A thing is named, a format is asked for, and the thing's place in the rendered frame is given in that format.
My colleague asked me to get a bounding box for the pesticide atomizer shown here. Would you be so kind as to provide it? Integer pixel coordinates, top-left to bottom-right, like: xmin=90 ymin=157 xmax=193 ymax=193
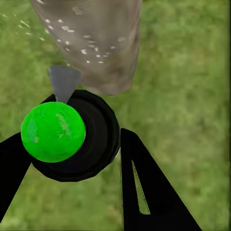
xmin=20 ymin=65 xmax=121 ymax=182

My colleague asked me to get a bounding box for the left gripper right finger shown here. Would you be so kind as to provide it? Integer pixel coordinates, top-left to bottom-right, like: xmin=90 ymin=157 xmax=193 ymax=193
xmin=120 ymin=128 xmax=202 ymax=231

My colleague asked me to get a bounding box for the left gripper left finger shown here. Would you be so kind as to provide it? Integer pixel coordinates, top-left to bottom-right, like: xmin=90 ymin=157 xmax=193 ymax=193
xmin=0 ymin=132 xmax=32 ymax=223

